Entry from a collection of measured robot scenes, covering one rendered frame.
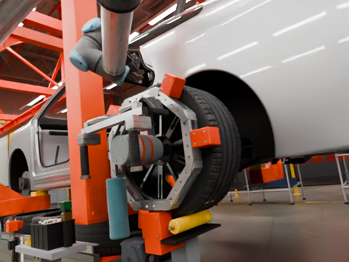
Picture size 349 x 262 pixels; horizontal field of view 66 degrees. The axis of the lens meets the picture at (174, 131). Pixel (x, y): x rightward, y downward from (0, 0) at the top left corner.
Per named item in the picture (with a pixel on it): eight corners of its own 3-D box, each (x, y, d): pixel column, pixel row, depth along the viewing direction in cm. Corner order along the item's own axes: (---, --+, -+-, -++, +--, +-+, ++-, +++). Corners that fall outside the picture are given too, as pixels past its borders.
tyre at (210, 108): (159, 220, 158) (261, 198, 119) (127, 228, 141) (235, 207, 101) (137, 116, 176) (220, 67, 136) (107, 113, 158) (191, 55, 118)
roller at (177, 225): (215, 221, 129) (214, 208, 130) (175, 236, 106) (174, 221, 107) (205, 221, 132) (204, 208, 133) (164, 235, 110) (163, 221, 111)
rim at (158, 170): (165, 204, 156) (240, 184, 125) (134, 211, 138) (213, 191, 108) (147, 123, 169) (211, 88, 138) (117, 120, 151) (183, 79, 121)
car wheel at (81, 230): (179, 232, 218) (175, 201, 221) (135, 258, 158) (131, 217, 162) (112, 233, 243) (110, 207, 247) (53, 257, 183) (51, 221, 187)
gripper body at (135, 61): (139, 72, 126) (123, 54, 118) (125, 77, 130) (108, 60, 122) (142, 61, 130) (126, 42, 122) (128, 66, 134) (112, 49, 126)
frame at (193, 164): (209, 207, 106) (191, 77, 115) (199, 210, 101) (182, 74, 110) (123, 209, 141) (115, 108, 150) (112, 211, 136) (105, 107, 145)
